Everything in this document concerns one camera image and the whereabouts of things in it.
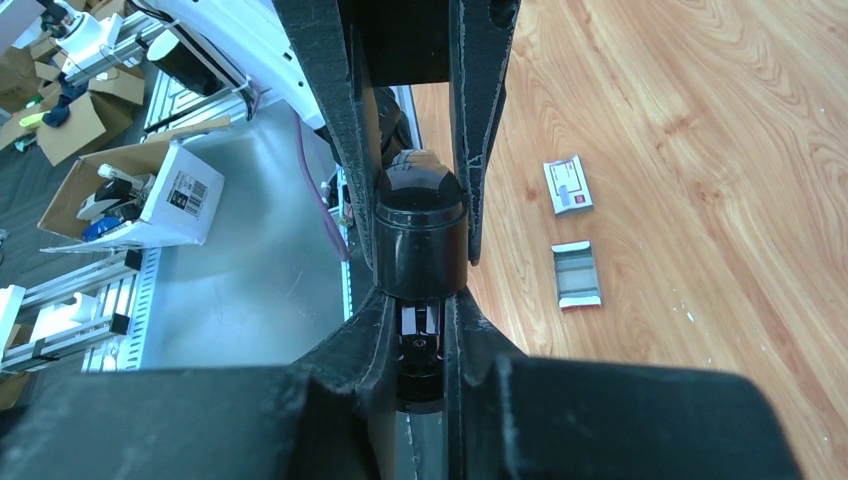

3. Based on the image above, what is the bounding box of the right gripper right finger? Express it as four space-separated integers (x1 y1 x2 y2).
443 290 802 479

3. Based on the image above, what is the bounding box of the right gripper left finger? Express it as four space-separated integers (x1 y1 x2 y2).
1 291 396 479

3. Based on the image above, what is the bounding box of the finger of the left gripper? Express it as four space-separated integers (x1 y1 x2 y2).
274 1 381 268
449 0 520 265

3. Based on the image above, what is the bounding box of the black stapler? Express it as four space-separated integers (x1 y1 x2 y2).
374 149 468 414

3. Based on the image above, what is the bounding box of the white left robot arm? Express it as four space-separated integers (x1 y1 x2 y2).
150 1 519 264

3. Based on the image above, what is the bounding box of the white red staple box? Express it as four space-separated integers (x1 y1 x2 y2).
543 155 594 217

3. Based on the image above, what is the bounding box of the open cardboard box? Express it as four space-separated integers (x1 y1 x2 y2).
37 141 224 253

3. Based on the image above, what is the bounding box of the brown cardboard box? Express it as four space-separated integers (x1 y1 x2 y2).
1 67 145 166

